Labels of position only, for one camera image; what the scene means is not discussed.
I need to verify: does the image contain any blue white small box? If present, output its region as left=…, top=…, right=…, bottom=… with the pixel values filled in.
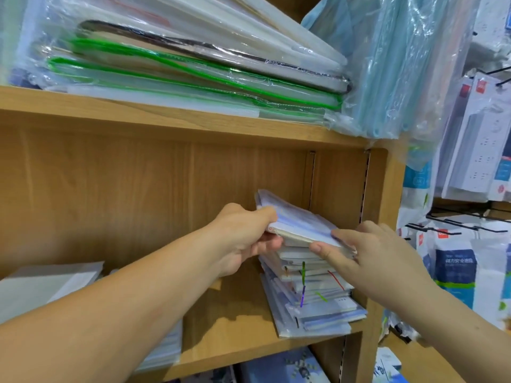
left=371, top=347, right=410, bottom=383

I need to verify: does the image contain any stack of green edged packets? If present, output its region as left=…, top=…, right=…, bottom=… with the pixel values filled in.
left=16, top=0, right=352, bottom=124

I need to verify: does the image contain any person's left hand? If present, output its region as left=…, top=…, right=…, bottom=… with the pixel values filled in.
left=203, top=203, right=284, bottom=278

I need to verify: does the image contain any blue butterfly cover notebook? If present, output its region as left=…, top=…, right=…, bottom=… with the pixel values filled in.
left=179, top=364, right=238, bottom=383

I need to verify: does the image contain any stack of sky photo notebooks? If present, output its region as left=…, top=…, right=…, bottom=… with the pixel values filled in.
left=0, top=261, right=183, bottom=373

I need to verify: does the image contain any person's left forearm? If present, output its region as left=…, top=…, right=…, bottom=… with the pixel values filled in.
left=0, top=227, right=228, bottom=383

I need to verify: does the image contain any person's right hand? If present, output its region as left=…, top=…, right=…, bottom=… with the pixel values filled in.
left=310, top=221, right=436, bottom=312

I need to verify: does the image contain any pile of small notebooks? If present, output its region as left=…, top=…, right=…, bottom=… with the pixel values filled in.
left=259, top=243, right=368, bottom=338

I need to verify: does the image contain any light purple thin notebook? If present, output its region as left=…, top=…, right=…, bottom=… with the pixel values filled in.
left=255, top=189, right=356, bottom=254

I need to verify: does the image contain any person's right forearm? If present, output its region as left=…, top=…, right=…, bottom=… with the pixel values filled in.
left=391, top=279, right=511, bottom=383

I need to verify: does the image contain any wooden shelf unit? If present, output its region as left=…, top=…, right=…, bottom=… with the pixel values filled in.
left=0, top=85, right=412, bottom=383

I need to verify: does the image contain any light blue plastic bag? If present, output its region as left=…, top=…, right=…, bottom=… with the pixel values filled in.
left=302, top=0, right=480, bottom=171

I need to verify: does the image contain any sky cloud cover notebook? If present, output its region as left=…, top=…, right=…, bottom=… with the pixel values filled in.
left=240, top=347, right=331, bottom=383

